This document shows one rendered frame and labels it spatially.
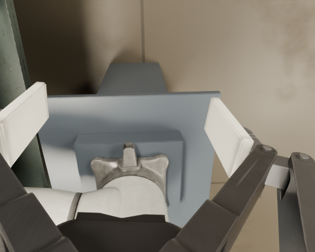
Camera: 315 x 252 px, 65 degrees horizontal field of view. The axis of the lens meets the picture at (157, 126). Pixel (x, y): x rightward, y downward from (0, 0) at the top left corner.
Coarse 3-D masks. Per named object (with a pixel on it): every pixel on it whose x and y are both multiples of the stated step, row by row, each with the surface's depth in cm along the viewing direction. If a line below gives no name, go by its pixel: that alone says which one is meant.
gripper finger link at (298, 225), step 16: (288, 160) 14; (304, 160) 13; (304, 176) 12; (288, 192) 12; (304, 192) 11; (288, 208) 11; (304, 208) 10; (288, 224) 11; (304, 224) 9; (288, 240) 10; (304, 240) 8
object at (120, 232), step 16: (64, 224) 8; (80, 224) 8; (96, 224) 8; (112, 224) 8; (128, 224) 8; (144, 224) 8; (160, 224) 8; (80, 240) 8; (96, 240) 8; (112, 240) 8; (128, 240) 8; (144, 240) 8; (160, 240) 8
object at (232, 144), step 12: (216, 108) 19; (216, 120) 18; (228, 120) 16; (216, 132) 18; (228, 132) 16; (240, 132) 15; (216, 144) 18; (228, 144) 16; (240, 144) 14; (252, 144) 14; (228, 156) 16; (240, 156) 14; (228, 168) 16
